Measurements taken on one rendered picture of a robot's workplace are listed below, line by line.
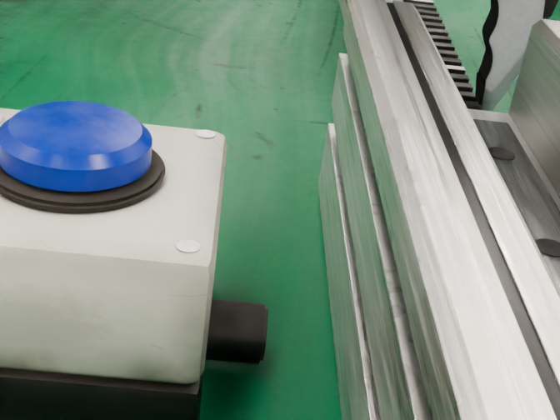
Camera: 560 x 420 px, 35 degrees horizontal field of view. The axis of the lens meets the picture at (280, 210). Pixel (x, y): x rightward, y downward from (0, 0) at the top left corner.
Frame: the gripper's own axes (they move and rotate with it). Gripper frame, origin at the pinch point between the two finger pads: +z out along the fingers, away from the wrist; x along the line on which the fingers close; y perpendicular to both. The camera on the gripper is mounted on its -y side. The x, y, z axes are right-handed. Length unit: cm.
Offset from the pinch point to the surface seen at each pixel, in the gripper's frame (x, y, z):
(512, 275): 3.6, -25.4, -5.6
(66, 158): 13.2, -20.0, -4.5
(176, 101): 12.2, 2.1, 2.7
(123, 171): 11.9, -19.6, -4.1
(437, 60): 2.9, -12.8, -5.6
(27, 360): 13.8, -22.2, 0.1
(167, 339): 10.4, -22.2, -0.9
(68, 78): 17.8, 3.5, 2.6
